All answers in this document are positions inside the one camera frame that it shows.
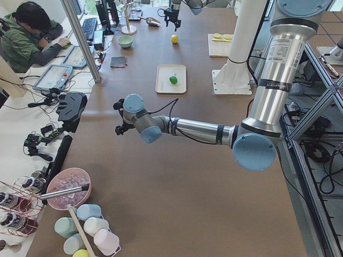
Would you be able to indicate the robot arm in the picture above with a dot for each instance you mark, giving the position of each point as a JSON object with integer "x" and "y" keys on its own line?
{"x": 198, "y": 96}
{"x": 194, "y": 5}

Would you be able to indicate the yellow lemon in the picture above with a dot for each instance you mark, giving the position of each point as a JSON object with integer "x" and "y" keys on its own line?
{"x": 174, "y": 39}

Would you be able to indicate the grey folded cloth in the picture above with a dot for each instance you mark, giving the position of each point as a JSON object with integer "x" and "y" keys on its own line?
{"x": 120, "y": 61}

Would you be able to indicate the teach pendant tablet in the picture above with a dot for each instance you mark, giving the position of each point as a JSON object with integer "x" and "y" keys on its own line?
{"x": 75, "y": 58}
{"x": 55, "y": 76}

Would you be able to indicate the cream rabbit tray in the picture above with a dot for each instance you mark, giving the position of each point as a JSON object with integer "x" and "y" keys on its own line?
{"x": 163, "y": 86}

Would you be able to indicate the person in green jacket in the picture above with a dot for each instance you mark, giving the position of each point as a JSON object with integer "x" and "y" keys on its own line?
{"x": 32, "y": 38}

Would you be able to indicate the mint green bowl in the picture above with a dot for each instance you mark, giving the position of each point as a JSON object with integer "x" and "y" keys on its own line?
{"x": 125, "y": 41}

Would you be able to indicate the green lime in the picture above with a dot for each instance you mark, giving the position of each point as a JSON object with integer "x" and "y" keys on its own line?
{"x": 173, "y": 80}

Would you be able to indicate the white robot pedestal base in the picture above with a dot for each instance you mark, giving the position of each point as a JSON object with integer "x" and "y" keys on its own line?
{"x": 233, "y": 78}

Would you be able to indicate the pastel cup rack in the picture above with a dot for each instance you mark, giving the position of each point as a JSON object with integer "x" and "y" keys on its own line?
{"x": 87, "y": 221}

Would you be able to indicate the yellow plastic knife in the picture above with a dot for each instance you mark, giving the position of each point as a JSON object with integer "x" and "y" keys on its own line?
{"x": 221, "y": 40}

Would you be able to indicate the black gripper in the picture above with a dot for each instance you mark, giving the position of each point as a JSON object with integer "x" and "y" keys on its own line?
{"x": 120, "y": 128}
{"x": 171, "y": 13}

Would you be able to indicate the black keyboard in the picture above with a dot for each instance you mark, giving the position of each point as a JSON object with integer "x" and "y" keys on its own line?
{"x": 89, "y": 26}

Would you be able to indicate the wooden cutting board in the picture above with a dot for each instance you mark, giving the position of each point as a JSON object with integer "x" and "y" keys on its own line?
{"x": 218, "y": 49}

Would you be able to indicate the metal scoop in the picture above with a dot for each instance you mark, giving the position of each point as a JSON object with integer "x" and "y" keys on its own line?
{"x": 151, "y": 21}

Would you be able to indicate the aluminium frame post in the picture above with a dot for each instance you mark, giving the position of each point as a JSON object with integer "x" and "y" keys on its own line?
{"x": 78, "y": 32}

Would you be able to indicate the wooden mug tree stand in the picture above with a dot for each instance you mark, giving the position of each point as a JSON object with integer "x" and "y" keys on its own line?
{"x": 128, "y": 29}

